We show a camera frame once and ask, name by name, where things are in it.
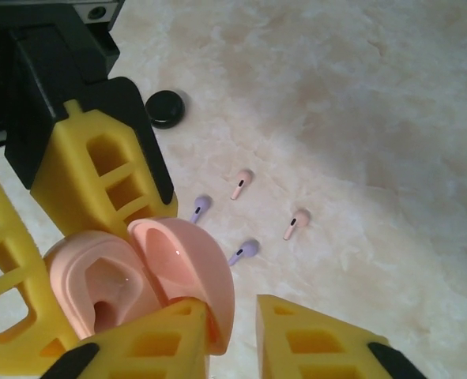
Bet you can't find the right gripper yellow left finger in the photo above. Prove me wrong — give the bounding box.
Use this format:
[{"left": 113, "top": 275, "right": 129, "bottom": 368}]
[{"left": 39, "top": 296, "right": 211, "bottom": 379}]

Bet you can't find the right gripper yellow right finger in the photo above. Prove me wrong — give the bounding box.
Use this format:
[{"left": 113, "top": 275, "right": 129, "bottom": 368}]
[{"left": 255, "top": 294, "right": 430, "bottom": 379}]

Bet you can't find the pink charging case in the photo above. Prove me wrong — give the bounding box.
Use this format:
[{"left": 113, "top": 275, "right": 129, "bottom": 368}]
[{"left": 43, "top": 216, "right": 236, "bottom": 355}]

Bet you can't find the black charging case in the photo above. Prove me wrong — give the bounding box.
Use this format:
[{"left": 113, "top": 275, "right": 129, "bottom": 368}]
[{"left": 145, "top": 89, "right": 186, "bottom": 130}]

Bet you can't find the pink earbud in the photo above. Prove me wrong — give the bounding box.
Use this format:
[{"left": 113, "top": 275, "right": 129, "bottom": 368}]
[
  {"left": 231, "top": 168, "right": 254, "bottom": 201},
  {"left": 283, "top": 208, "right": 311, "bottom": 241}
]

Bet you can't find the purple earbud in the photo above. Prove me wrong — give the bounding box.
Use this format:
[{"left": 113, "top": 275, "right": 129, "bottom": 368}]
[
  {"left": 227, "top": 238, "right": 261, "bottom": 266},
  {"left": 188, "top": 193, "right": 213, "bottom": 223}
]

